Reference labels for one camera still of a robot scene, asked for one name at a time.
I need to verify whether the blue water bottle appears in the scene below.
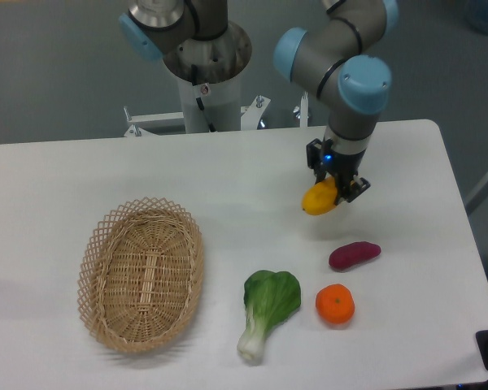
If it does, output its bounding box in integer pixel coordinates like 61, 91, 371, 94
464, 0, 488, 36

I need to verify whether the white metal base frame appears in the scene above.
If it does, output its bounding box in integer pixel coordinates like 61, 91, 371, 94
122, 91, 312, 137

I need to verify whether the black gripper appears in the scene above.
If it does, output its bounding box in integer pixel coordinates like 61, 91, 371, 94
306, 136, 371, 204

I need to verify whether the oval wicker basket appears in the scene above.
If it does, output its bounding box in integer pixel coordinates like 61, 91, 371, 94
77, 197, 203, 353

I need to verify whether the black pedestal cable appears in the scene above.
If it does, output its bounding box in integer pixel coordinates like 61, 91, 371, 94
190, 63, 217, 133

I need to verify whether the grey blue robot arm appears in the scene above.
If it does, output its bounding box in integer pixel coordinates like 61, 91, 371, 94
119, 1, 399, 215

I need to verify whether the yellow mango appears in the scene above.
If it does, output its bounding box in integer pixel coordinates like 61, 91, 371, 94
301, 176, 346, 215

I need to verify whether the purple sweet potato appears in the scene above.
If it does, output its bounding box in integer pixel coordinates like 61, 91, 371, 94
329, 241, 381, 271

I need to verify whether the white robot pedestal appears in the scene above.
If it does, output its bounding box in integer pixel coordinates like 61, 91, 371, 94
162, 19, 253, 134

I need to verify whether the orange tangerine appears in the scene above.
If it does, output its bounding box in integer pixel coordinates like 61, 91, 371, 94
315, 284, 355, 325

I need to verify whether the green bok choy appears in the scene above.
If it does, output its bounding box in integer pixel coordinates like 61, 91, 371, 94
237, 270, 302, 363

